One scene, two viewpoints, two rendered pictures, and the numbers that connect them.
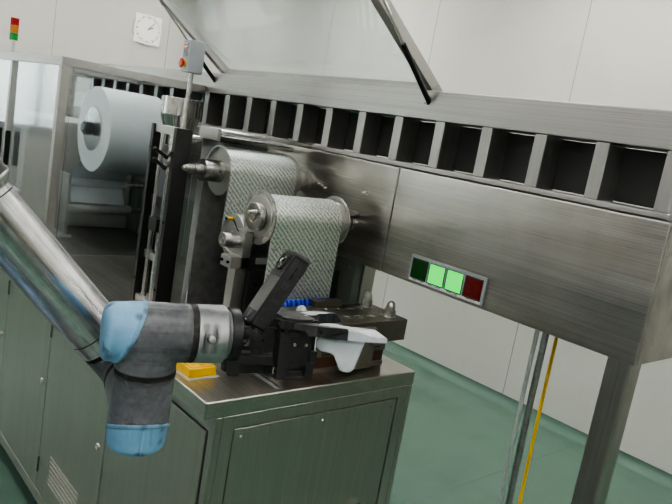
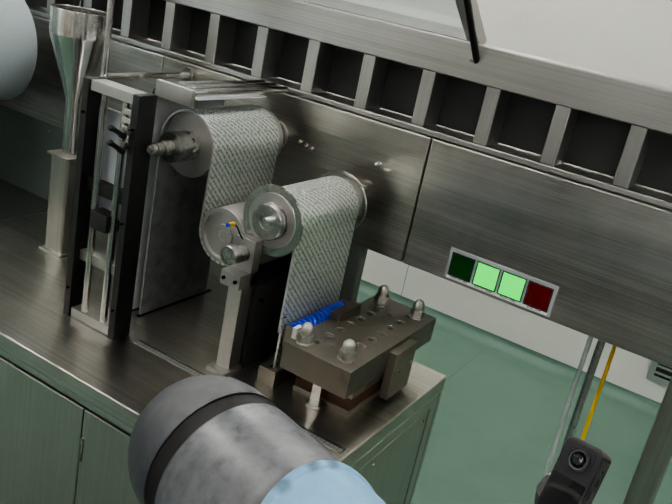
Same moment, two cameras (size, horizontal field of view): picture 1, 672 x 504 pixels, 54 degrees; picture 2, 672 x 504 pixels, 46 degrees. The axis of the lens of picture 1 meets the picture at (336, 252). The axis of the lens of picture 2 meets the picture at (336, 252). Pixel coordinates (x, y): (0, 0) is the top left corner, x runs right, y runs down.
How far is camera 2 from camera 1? 71 cm
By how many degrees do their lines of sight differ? 21
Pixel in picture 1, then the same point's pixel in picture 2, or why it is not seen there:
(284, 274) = (592, 483)
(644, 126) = not seen: outside the picture
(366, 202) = (379, 175)
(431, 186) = (479, 168)
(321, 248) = (337, 245)
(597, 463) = (657, 466)
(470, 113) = (539, 85)
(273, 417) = not seen: hidden behind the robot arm
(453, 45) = not seen: outside the picture
